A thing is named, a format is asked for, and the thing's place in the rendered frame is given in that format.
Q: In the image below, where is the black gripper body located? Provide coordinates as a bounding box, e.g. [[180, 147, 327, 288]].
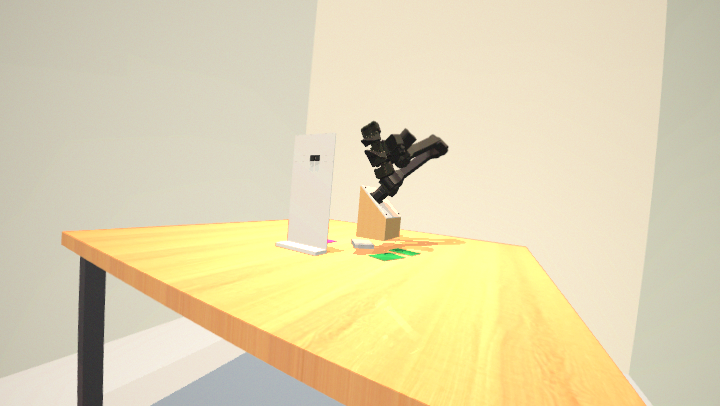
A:
[[361, 120, 395, 180]]

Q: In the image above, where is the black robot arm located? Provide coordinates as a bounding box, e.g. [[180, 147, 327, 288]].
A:
[[370, 128, 449, 204]]

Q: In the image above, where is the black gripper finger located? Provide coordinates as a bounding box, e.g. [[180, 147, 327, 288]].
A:
[[361, 131, 381, 147], [364, 150, 387, 167]]

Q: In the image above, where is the light grey panel with socket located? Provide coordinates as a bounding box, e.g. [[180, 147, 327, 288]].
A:
[[275, 132, 336, 256]]

